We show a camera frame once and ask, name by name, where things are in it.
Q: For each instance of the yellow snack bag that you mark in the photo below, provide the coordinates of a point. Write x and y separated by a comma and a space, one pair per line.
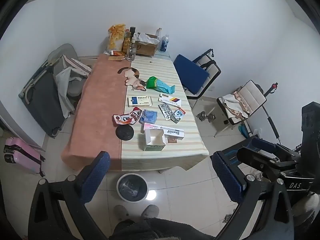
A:
116, 37

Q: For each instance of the white grey garment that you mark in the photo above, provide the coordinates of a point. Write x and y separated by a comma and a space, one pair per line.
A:
63, 80

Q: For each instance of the small blue white packet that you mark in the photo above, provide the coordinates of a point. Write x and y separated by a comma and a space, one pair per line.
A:
179, 115

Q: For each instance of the green blue wipes packet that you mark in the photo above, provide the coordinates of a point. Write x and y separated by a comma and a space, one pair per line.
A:
158, 83

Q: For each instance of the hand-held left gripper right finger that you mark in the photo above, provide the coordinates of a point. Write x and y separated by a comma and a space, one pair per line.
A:
228, 177

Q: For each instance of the brown bottle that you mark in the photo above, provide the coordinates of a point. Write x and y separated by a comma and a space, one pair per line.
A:
127, 43

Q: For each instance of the person's left grey slipper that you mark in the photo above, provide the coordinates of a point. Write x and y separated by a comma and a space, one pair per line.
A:
121, 212

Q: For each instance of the open white carton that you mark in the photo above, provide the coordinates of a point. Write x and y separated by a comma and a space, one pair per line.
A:
153, 143

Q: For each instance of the white blue medicine box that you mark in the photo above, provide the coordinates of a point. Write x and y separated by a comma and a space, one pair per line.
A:
140, 101

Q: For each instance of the person's dark fleece clothing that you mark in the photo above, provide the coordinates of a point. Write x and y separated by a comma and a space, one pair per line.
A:
160, 231

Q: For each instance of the white tricolour medicine box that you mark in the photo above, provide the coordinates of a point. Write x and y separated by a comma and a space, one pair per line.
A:
170, 100

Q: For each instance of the silver blister pack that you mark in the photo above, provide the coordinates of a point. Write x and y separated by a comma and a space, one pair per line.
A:
166, 111

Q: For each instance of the black cap bottle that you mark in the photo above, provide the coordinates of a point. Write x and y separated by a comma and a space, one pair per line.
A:
132, 31

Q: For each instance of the black pole with red knob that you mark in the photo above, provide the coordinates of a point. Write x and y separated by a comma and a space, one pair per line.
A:
271, 120

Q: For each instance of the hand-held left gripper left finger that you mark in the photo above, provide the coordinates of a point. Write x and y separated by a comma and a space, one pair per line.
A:
95, 175

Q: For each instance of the round bin with black bag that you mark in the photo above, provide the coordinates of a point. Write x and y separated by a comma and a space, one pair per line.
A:
132, 187

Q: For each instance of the cardboard box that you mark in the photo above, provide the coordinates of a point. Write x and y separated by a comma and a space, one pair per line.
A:
147, 47

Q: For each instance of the person's grey slipper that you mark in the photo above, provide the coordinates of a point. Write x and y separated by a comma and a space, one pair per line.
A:
121, 212
150, 211

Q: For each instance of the blue plastic packet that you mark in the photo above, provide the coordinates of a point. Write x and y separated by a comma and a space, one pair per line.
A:
150, 116

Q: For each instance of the striped beige tablecloth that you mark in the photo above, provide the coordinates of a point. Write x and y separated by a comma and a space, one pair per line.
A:
155, 67

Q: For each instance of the metal dumbbell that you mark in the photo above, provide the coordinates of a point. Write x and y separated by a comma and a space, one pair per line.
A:
206, 116

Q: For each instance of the red snack wrapper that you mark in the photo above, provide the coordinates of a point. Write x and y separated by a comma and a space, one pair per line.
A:
127, 117

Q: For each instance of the orange table cloth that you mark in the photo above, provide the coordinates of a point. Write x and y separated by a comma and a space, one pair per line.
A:
100, 100

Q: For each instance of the folded grey cot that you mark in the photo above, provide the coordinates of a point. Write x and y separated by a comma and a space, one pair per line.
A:
45, 100

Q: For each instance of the clear glass bottle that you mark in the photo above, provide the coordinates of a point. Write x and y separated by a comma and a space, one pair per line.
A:
131, 52

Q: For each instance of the small brown card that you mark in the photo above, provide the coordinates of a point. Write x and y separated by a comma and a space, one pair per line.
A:
172, 139

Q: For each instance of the clear plastic bottle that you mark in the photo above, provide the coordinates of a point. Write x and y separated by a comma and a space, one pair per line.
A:
159, 32

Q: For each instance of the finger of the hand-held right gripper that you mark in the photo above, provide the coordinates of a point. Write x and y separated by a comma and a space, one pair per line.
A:
260, 161
265, 143

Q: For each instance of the brown flat card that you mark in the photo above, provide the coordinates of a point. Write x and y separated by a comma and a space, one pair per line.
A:
116, 58

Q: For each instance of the black round disc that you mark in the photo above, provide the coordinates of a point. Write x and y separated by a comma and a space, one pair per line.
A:
125, 133

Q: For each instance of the person's right grey slipper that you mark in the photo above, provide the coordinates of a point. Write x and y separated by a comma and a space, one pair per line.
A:
150, 211

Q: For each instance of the pink striped cloth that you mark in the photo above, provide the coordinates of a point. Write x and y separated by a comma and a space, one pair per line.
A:
77, 65

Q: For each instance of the grey chair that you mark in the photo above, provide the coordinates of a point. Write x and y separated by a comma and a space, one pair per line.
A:
63, 52

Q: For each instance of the blue label water bottle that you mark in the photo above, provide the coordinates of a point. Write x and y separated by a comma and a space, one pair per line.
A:
164, 43

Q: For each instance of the pink suitcase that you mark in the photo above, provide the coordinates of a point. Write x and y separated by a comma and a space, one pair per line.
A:
22, 155

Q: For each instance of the beige cloth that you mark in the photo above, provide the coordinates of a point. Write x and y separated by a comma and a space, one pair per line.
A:
233, 105

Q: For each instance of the pink white long box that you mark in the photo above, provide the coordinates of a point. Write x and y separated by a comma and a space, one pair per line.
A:
172, 131

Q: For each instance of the small orange box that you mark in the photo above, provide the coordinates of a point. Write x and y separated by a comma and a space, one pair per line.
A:
118, 53

